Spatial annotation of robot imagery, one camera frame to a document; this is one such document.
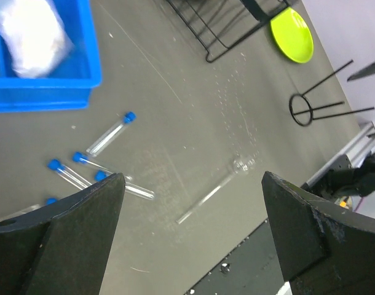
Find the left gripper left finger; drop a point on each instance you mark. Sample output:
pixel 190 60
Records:
pixel 62 248

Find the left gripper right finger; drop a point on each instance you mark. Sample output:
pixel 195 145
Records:
pixel 322 248

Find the black wire ring stand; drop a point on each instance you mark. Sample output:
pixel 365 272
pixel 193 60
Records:
pixel 309 106

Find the glass bulb tube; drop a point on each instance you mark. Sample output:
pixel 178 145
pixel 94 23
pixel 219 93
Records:
pixel 239 166

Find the clear bag of white powder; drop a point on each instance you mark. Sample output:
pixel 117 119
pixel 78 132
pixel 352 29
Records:
pixel 35 37

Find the blue-capped test tube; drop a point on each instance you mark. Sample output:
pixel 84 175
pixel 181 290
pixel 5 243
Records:
pixel 111 134
pixel 85 159
pixel 129 186
pixel 68 174
pixel 50 201

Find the lime green plate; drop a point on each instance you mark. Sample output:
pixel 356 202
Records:
pixel 292 36

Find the blue plastic divided bin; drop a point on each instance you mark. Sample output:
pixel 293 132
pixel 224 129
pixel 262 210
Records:
pixel 70 84

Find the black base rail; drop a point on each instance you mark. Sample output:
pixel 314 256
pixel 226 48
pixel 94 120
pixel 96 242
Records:
pixel 252 267

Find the black wire basket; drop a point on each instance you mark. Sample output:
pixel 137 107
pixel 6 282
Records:
pixel 220 26

